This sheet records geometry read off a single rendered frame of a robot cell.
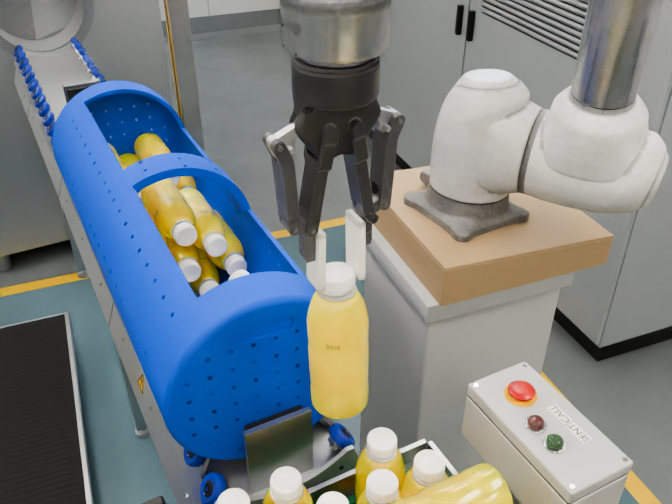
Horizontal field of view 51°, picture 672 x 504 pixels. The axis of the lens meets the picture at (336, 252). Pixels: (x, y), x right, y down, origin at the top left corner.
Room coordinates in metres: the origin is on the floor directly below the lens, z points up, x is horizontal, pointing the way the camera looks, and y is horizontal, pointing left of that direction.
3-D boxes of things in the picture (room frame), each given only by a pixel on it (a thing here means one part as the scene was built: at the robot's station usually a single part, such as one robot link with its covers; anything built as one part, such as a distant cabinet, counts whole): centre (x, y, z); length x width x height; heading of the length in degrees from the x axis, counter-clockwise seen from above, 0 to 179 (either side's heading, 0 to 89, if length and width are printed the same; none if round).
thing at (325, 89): (0.58, 0.00, 1.55); 0.08 x 0.07 x 0.09; 118
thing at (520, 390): (0.66, -0.25, 1.11); 0.04 x 0.04 x 0.01
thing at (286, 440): (0.67, 0.08, 0.99); 0.10 x 0.02 x 0.12; 118
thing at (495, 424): (0.62, -0.27, 1.05); 0.20 x 0.10 x 0.10; 28
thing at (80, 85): (1.85, 0.70, 1.00); 0.10 x 0.04 x 0.15; 118
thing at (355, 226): (0.59, -0.02, 1.39); 0.03 x 0.01 x 0.07; 28
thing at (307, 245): (0.56, 0.04, 1.42); 0.03 x 0.01 x 0.05; 118
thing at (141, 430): (1.57, 0.63, 0.31); 0.06 x 0.06 x 0.63; 28
